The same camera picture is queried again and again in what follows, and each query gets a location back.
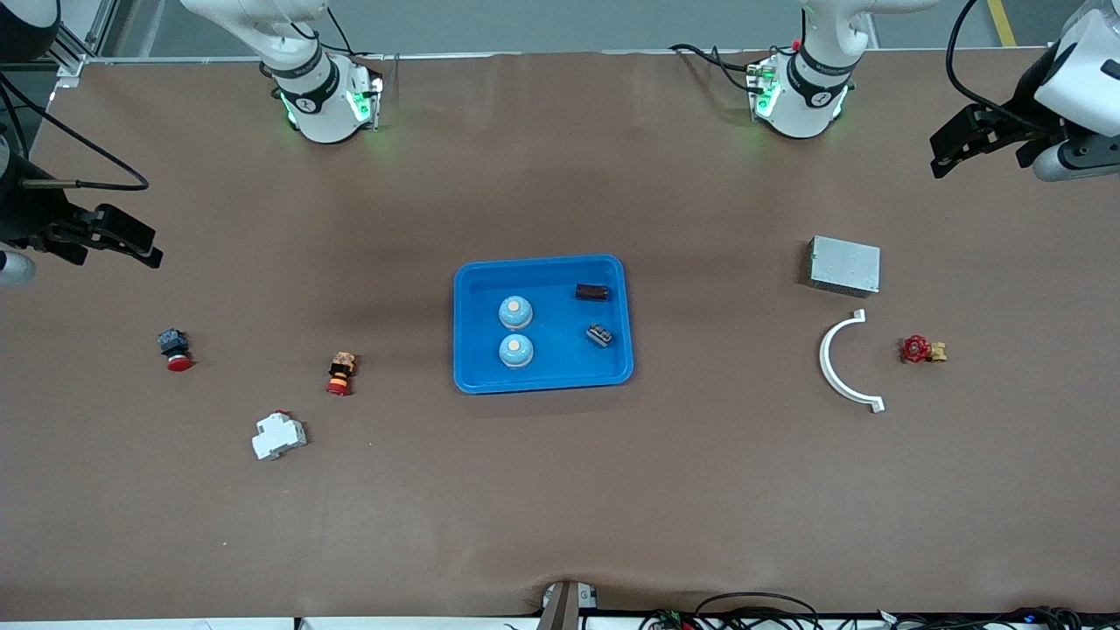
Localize red mushroom button blue body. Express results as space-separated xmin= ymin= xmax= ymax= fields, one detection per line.
xmin=157 ymin=328 xmax=194 ymax=373

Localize grey metal box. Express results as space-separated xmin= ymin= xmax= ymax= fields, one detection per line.
xmin=807 ymin=234 xmax=882 ymax=298

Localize brass valve with red handwheel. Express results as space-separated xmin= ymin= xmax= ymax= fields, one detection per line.
xmin=900 ymin=334 xmax=950 ymax=366

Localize white circuit breaker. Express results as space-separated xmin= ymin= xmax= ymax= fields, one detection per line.
xmin=251 ymin=409 xmax=308 ymax=462

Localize red yellow emergency stop button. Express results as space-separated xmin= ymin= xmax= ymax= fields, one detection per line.
xmin=325 ymin=352 xmax=359 ymax=396

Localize blue plastic tray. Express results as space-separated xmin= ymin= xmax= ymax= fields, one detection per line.
xmin=452 ymin=254 xmax=635 ymax=396

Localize aluminium frame profile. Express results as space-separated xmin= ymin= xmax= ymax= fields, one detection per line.
xmin=52 ymin=0 xmax=119 ymax=88

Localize white curved plastic bracket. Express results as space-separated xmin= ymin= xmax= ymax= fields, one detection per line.
xmin=819 ymin=308 xmax=886 ymax=414

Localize black base cable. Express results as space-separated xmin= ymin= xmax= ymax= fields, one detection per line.
xmin=669 ymin=42 xmax=767 ymax=93
xmin=328 ymin=4 xmax=386 ymax=60

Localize tangled cable bundle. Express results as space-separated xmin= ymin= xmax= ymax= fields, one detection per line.
xmin=875 ymin=604 xmax=1120 ymax=630

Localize black looped cable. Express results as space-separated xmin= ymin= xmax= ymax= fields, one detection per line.
xmin=694 ymin=592 xmax=821 ymax=630

